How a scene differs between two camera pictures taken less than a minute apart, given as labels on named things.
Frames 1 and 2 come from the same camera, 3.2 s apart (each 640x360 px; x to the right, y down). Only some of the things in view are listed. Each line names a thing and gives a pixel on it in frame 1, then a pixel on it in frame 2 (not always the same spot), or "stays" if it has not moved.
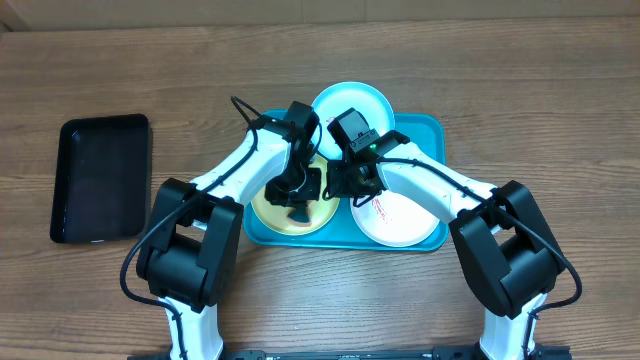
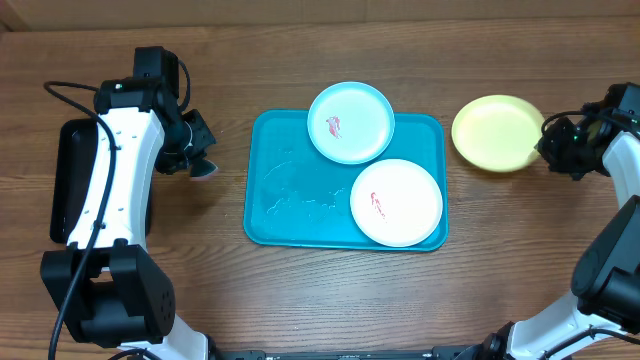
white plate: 392,220 stays
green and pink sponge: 299,216 → 202,167
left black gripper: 312,193 → 205,138
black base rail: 540,353 stays
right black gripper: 344,186 → 551,149
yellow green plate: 322,212 → 497,133
